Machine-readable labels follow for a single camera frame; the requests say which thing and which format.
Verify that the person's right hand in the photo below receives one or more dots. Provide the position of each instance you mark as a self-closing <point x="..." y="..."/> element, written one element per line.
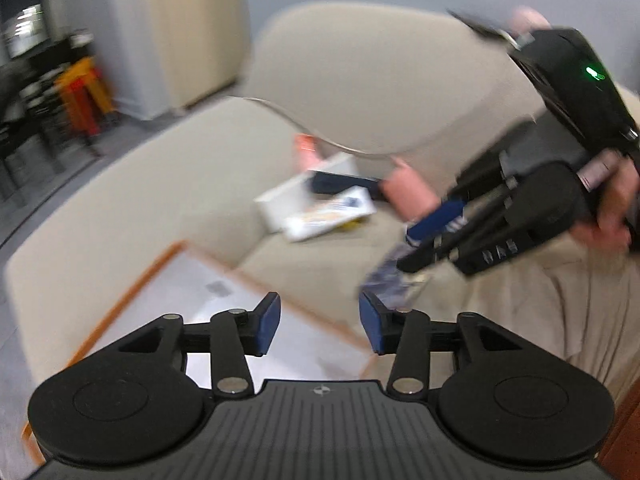
<point x="617" y="210"/>

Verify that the black dining chair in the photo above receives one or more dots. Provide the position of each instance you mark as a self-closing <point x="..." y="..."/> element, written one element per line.
<point x="30" y="130"/>

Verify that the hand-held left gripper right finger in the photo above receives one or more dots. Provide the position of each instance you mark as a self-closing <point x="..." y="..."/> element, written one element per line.
<point x="372" y="327"/>

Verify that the blue white patterned packet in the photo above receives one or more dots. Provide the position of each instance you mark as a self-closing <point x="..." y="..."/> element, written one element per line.
<point x="390" y="280"/>

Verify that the dark framed window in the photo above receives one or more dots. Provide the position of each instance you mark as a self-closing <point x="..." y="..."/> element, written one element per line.
<point x="22" y="27"/>

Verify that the small orange-red object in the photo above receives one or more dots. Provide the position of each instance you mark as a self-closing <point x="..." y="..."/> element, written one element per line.
<point x="305" y="146"/>

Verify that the grey storage box orange trim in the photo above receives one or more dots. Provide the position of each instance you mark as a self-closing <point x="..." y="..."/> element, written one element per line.
<point x="200" y="280"/>

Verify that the white open box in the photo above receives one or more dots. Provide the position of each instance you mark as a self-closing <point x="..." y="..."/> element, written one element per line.
<point x="290" y="200"/>

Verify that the red plastic stool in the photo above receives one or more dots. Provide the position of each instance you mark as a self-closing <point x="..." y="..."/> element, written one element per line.
<point x="87" y="110"/>

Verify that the orange and red stools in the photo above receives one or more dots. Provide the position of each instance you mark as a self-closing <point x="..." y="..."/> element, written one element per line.
<point x="80" y="72"/>

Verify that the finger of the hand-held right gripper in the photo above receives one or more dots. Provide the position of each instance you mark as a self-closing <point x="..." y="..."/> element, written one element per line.
<point x="480" y="255"/>
<point x="435" y="220"/>

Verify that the dark blue pouch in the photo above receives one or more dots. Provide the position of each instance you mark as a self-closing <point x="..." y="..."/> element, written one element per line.
<point x="335" y="181"/>

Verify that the beige sofa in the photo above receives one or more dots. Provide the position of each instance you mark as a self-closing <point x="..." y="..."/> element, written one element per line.
<point x="175" y="175"/>

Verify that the beige cabinet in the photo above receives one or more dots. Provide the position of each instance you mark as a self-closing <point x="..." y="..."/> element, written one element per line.
<point x="200" y="25"/>

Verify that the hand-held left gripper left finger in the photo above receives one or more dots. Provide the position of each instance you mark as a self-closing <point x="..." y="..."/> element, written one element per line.
<point x="267" y="324"/>

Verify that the person's beige trousers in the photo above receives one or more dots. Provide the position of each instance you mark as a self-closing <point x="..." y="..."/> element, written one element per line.
<point x="575" y="320"/>

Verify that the pink rounded object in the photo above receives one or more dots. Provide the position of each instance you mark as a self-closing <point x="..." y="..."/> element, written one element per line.
<point x="410" y="192"/>

